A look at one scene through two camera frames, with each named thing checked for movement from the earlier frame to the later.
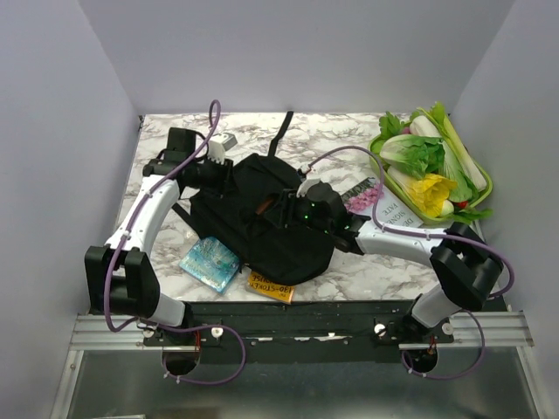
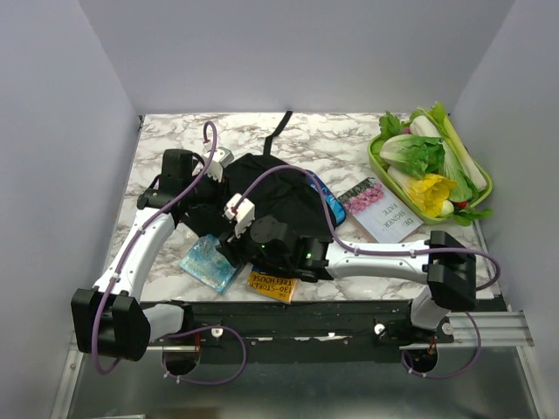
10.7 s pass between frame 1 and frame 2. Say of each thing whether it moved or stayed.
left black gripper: moved
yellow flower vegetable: stayed
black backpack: moved
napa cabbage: stayed
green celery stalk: stayed
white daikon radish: stayed
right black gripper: moved
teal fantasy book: stayed
